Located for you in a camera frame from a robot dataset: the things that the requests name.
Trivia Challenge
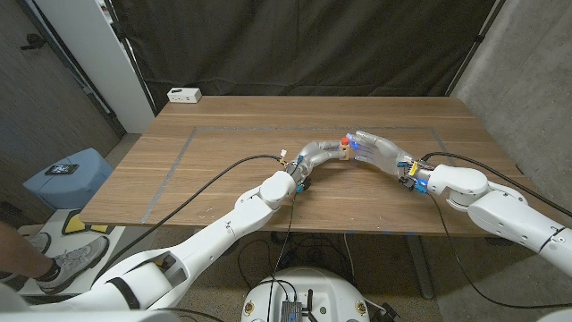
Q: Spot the grey black sneaker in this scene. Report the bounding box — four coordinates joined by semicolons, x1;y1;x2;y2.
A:
24;232;53;256
35;235;110;295

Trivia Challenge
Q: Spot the blue stool with phone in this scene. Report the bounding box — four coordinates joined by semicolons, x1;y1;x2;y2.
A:
21;147;115;211

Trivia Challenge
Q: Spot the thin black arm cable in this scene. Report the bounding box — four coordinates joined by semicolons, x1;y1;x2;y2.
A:
427;191;572;310
154;190;299;322

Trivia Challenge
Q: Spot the black smartphone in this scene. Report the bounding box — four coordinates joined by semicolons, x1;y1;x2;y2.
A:
44;163;80;176

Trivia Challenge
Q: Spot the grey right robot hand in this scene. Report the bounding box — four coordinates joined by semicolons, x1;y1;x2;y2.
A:
346;130;434;182

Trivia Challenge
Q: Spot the white floor platform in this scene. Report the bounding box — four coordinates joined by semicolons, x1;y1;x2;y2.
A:
15;208;157;299

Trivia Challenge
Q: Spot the black backdrop curtain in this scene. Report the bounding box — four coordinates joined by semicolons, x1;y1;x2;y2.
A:
109;0;509;113

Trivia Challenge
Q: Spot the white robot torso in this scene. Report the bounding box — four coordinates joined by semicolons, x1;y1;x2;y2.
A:
240;267;371;322

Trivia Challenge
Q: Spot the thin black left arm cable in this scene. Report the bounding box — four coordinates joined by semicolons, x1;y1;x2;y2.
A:
154;190;299;322

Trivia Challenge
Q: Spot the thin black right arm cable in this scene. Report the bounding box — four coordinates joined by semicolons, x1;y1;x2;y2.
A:
427;191;572;310

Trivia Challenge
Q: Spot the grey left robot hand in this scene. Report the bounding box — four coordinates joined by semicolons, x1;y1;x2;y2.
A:
289;140;349;183

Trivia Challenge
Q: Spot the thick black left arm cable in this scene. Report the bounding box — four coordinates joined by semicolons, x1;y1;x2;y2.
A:
91;154;285;287

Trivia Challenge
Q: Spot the yellow black floor pedal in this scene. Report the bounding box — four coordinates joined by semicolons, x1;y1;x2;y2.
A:
61;208;115;236

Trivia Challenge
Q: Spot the grey table leg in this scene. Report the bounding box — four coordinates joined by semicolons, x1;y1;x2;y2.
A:
404;234;435;300

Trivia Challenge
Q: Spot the black backdrop stand pole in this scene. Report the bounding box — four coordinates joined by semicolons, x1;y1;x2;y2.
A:
102;0;157;116
446;0;509;97

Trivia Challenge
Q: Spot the black door handle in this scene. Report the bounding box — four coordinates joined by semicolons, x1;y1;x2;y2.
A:
20;33;48;50

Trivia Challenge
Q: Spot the grey module on torso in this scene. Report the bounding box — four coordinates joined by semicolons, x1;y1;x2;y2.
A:
280;300;304;322

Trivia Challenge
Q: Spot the person's bare leg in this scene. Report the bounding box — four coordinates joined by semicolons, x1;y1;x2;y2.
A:
0;221;50;281

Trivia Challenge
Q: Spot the black floor cable tangle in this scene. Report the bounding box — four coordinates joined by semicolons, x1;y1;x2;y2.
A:
236;230;354;292

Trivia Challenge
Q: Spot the white power strip box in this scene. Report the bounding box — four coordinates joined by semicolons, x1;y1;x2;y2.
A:
166;87;203;105

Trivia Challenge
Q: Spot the white pillar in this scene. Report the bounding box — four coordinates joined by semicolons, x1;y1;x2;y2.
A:
33;0;156;134

